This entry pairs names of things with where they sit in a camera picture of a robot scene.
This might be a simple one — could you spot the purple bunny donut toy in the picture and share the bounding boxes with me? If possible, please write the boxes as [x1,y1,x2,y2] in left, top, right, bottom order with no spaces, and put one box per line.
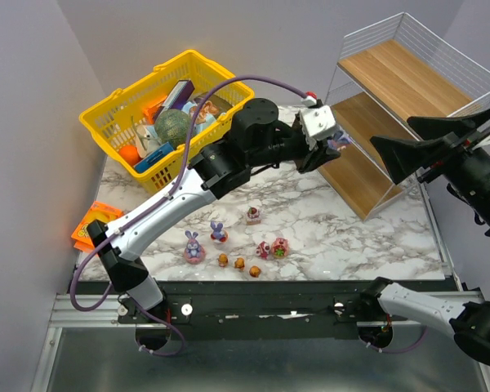
[327,129,352,151]

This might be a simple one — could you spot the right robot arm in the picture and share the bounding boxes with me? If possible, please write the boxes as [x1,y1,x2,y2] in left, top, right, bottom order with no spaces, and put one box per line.
[357,108,490,367]

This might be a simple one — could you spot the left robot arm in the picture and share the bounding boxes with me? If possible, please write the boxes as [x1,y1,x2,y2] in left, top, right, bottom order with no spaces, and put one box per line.
[87,98,340,310]

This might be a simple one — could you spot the strawberry cake toy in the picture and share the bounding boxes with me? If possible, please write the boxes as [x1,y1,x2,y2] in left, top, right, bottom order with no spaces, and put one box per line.
[246,207,261,225]

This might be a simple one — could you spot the pink strawberry donut toy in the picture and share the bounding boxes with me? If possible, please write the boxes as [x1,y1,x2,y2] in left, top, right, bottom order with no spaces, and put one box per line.
[270,237,289,259]

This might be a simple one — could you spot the red white clown toy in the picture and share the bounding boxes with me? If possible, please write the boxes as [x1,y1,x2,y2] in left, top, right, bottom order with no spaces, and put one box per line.
[256,241,271,260]

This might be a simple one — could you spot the chips bag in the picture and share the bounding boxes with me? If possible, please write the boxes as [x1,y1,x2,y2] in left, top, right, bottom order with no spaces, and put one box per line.
[181,92,232,135]

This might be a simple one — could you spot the small purple bunny toy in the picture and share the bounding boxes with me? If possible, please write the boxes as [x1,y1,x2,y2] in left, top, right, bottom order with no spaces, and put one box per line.
[210,220,229,243]

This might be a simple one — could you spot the orange bear toy right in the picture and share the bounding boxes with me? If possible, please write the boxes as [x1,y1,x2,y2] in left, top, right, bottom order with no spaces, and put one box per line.
[249,265,261,278]

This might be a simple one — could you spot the orange bear toy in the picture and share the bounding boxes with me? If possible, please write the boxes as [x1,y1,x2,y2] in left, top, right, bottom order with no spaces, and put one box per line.
[234,257,245,270]
[249,265,261,278]
[218,253,229,268]

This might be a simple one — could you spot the orange bear toy middle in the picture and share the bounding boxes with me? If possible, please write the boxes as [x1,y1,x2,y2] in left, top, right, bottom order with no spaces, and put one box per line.
[234,257,245,270]

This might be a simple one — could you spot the orange bear toy left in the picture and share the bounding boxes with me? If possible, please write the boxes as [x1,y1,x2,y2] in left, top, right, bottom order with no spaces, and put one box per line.
[218,253,229,268]

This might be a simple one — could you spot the green netted melon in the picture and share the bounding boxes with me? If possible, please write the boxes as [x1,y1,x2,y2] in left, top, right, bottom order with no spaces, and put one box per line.
[154,109,191,149]

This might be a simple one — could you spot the purple box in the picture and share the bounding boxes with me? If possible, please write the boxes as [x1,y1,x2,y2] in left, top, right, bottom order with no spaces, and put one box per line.
[153,79,194,120]

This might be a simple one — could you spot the blue box in basket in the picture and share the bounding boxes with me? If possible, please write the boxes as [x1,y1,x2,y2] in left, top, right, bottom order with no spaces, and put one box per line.
[134,142,174,173]

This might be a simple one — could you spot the white bag in basket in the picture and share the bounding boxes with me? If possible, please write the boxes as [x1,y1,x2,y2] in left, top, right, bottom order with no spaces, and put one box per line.
[132,124,162,158]

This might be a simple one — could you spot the orange candy box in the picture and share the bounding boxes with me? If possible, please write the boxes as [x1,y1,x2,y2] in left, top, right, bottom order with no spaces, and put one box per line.
[142,96,167,124]

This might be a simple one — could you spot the orange ball in basket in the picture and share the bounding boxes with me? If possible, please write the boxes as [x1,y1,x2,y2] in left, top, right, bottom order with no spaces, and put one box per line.
[118,145,141,167]

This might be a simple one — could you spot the yellow plastic basket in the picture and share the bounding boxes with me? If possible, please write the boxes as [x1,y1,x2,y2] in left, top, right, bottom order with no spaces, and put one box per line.
[79,50,234,195]

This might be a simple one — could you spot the orange scrub daddy box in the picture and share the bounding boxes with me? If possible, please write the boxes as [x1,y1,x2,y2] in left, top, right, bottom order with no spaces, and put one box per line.
[70,200,126,251]

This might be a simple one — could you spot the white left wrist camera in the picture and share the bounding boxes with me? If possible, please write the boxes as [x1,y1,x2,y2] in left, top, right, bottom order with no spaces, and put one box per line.
[300,105,337,141]

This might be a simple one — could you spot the white wire wooden shelf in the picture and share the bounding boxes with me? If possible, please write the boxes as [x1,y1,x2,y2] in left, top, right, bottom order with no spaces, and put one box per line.
[319,12,490,221]

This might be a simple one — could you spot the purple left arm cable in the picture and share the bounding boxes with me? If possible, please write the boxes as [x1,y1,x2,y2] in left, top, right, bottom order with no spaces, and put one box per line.
[68,74,318,314]

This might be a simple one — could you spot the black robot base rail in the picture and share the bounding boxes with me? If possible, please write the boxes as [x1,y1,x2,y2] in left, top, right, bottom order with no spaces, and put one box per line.
[101,279,430,352]

